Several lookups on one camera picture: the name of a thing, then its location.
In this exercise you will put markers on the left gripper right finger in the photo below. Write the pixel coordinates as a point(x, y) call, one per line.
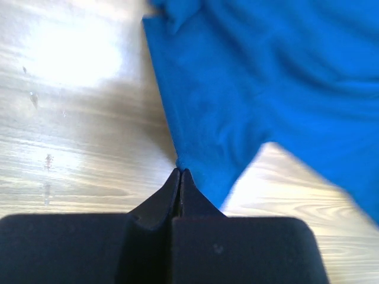
point(192, 202)

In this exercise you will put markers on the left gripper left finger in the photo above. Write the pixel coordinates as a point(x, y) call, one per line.
point(155, 210)

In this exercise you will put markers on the dark blue t shirt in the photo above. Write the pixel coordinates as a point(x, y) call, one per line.
point(234, 75)

